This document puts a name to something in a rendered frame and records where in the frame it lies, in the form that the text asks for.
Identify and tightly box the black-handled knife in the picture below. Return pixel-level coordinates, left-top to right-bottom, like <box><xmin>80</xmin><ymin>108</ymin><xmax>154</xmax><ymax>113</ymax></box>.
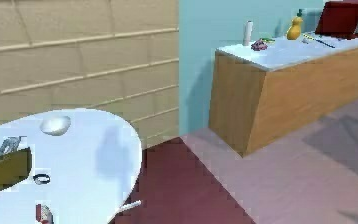
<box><xmin>302</xmin><ymin>33</ymin><xmax>336</xmax><ymax>49</ymax></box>

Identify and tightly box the white bowl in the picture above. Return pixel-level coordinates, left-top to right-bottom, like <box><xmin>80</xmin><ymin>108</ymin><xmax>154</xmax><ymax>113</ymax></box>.
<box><xmin>39</xmin><ymin>115</ymin><xmax>72</xmax><ymax>137</ymax></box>

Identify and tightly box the purple grape bunch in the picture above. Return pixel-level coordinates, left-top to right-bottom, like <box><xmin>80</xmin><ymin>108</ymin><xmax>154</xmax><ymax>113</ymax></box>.
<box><xmin>250</xmin><ymin>38</ymin><xmax>269</xmax><ymax>52</ymax></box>

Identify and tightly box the yellow gourd-shaped bottle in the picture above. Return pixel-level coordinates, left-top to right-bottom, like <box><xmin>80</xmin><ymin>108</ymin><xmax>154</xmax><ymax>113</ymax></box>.
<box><xmin>286</xmin><ymin>9</ymin><xmax>304</xmax><ymax>41</ymax></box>

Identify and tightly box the dark red microwave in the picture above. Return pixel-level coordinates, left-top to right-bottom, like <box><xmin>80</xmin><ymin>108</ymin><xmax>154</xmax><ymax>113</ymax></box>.
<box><xmin>314</xmin><ymin>0</ymin><xmax>358</xmax><ymax>40</ymax></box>

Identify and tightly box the wooden counter with white top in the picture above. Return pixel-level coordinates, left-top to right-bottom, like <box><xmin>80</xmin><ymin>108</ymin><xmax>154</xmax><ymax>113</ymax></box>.
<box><xmin>208</xmin><ymin>32</ymin><xmax>358</xmax><ymax>158</ymax></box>

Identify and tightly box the white round table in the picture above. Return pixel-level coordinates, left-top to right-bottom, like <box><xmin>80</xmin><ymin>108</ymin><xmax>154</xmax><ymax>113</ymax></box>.
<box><xmin>0</xmin><ymin>108</ymin><xmax>144</xmax><ymax>224</ymax></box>

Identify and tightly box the olive green box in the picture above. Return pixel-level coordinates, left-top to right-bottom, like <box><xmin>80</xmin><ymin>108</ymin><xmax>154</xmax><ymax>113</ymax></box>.
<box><xmin>0</xmin><ymin>146</ymin><xmax>33</xmax><ymax>196</ymax></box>

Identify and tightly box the red and white small object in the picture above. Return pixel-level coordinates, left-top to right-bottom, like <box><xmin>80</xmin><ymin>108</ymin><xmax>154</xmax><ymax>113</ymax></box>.
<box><xmin>35</xmin><ymin>203</ymin><xmax>54</xmax><ymax>224</ymax></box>

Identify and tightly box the black ring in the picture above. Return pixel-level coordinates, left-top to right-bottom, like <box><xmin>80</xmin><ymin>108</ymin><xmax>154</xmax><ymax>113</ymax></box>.
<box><xmin>32</xmin><ymin>173</ymin><xmax>51</xmax><ymax>186</ymax></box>

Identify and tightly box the grey metal utensil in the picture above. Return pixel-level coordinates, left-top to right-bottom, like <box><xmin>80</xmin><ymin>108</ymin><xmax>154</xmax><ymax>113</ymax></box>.
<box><xmin>0</xmin><ymin>135</ymin><xmax>27</xmax><ymax>158</ymax></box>

